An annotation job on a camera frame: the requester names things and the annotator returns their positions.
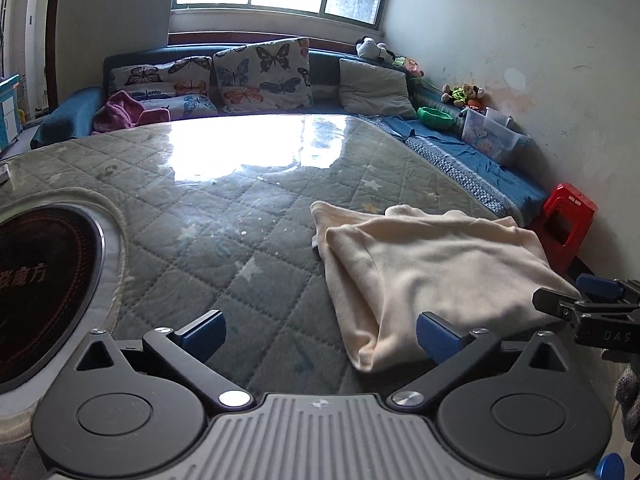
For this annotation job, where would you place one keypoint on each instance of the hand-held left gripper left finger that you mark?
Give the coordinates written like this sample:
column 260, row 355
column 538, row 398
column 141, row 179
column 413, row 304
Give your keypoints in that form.
column 205, row 332

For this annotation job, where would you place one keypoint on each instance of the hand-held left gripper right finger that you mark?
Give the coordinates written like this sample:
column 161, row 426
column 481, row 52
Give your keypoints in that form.
column 437, row 337

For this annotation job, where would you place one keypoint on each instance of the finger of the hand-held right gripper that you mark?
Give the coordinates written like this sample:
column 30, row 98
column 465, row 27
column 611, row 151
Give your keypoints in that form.
column 552, row 301
column 597, row 286

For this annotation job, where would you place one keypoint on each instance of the cream sweatshirt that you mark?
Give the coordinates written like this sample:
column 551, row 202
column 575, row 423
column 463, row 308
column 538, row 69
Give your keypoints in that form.
column 430, row 270

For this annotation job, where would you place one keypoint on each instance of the person's right hand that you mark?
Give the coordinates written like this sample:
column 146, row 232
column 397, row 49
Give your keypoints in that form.
column 627, row 395

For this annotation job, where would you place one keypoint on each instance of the red plastic stool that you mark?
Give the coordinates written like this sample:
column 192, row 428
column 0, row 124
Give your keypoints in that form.
column 565, row 225

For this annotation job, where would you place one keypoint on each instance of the round black induction cooktop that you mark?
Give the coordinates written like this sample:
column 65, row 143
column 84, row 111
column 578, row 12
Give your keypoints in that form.
column 45, row 295

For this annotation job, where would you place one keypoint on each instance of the blue sofa cover cloth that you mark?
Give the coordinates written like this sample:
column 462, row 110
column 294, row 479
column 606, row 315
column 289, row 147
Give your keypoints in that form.
column 450, row 157

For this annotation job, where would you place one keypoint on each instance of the clear plastic storage box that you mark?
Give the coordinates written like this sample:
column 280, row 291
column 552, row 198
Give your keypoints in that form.
column 487, row 136

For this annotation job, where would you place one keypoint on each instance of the small clear plastic box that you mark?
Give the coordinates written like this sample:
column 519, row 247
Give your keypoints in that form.
column 498, row 116

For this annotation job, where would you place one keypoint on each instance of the green bowl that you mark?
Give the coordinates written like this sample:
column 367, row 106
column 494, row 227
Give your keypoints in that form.
column 436, row 117

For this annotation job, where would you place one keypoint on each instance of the brown plush toys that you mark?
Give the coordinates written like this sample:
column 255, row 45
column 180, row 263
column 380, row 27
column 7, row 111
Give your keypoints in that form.
column 462, row 95

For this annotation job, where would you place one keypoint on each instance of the flat butterfly print cushion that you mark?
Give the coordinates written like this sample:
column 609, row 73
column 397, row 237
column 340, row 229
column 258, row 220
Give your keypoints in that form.
column 175, row 106

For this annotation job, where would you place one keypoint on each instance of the purple cloth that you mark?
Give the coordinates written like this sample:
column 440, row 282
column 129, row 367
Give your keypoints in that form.
column 117, row 114

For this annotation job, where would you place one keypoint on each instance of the grey pillow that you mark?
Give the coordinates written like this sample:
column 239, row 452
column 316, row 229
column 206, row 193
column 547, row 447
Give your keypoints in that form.
column 375, row 89

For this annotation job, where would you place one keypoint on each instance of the long butterfly print pillow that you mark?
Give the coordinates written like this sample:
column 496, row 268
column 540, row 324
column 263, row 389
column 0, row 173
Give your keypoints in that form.
column 160, row 74

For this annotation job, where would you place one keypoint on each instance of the square butterfly print pillow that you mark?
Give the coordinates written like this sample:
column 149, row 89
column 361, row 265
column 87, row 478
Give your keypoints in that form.
column 260, row 75

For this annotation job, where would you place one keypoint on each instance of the pink and green toy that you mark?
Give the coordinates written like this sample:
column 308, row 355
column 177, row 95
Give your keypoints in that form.
column 407, row 65

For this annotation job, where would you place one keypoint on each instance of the blue corner sofa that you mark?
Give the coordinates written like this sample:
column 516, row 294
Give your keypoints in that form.
column 330, row 67

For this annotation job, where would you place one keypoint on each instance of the blue and white cabinet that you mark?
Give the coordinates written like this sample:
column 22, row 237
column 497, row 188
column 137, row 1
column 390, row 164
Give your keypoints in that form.
column 10, row 110

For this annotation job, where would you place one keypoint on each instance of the panda plush toy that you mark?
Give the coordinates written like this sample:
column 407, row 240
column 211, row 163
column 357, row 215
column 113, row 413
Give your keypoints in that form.
column 372, row 47

